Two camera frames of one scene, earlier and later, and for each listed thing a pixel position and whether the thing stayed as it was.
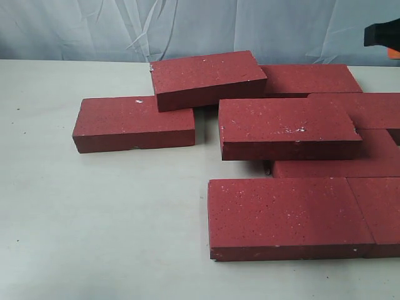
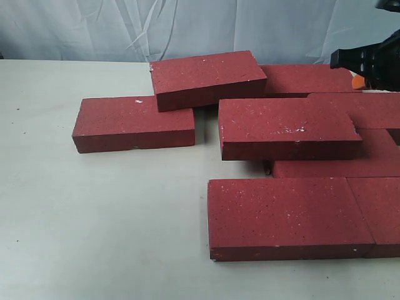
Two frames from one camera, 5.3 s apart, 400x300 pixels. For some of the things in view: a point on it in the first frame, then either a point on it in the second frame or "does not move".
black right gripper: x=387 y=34 to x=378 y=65
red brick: x=119 y=123 does not move
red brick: x=195 y=79 does not move
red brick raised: x=318 y=128 does not move
